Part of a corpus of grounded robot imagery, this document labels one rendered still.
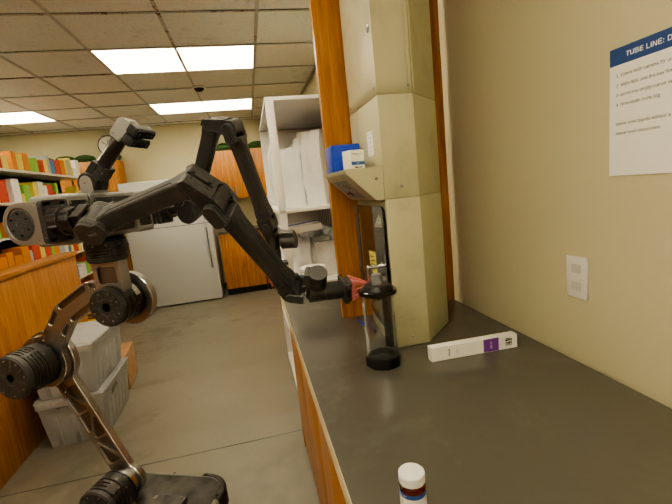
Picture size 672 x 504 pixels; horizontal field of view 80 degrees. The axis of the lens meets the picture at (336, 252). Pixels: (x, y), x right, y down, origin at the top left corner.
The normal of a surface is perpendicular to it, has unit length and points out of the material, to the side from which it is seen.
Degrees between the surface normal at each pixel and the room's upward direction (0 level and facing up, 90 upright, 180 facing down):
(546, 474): 0
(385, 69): 90
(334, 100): 90
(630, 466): 0
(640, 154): 90
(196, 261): 90
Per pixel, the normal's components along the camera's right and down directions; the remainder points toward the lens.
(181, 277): 0.22, 0.14
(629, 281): -0.97, 0.14
